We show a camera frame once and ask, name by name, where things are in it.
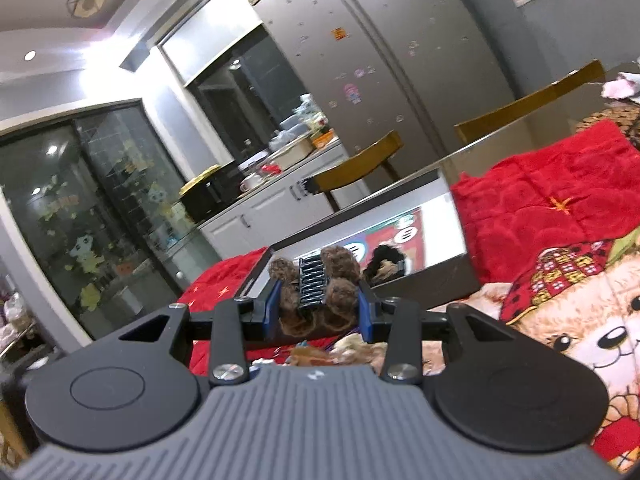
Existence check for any silver refrigerator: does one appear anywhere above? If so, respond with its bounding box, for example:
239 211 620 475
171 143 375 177
250 0 519 182

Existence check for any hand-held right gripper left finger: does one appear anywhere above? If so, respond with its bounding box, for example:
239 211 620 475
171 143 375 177
117 279 283 387

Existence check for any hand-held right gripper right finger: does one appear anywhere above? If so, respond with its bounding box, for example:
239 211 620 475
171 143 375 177
356 279 510 387

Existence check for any cream knitted scrunchie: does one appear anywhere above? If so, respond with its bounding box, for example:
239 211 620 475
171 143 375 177
334 335 383 365

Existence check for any white kitchen cabinet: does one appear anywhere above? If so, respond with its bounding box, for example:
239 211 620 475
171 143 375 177
197 140 352 264

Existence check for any brown round coaster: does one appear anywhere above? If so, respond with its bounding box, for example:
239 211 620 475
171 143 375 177
575 105 640 149

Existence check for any yellow beaded mat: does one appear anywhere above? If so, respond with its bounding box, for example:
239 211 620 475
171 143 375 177
180 163 221 194

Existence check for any black microwave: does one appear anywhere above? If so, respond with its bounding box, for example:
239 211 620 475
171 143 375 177
179 166 247 224

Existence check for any brown furry hair claw clip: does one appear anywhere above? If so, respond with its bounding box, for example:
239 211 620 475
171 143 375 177
269 246 366 339

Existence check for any dark grey cardboard box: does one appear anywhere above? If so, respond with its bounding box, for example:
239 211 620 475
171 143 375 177
235 167 484 307

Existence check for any beige basin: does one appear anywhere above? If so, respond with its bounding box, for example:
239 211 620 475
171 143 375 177
272 136 314 170

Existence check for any printed paper sheet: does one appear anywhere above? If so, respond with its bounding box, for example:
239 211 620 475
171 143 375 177
345 206 427 275

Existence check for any wooden chair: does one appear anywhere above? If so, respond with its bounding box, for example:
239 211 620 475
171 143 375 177
454 59 606 144
312 130 405 212

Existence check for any black white-trimmed scrunchie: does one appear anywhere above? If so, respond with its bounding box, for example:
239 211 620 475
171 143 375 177
362 243 407 282

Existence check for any red bear printed blanket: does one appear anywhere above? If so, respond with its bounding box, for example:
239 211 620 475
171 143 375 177
177 120 640 476

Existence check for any glass sliding door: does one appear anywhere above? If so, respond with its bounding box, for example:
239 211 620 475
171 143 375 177
0 102 222 342

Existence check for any pink crumpled tissue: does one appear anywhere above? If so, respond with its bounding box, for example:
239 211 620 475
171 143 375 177
600 72 640 99

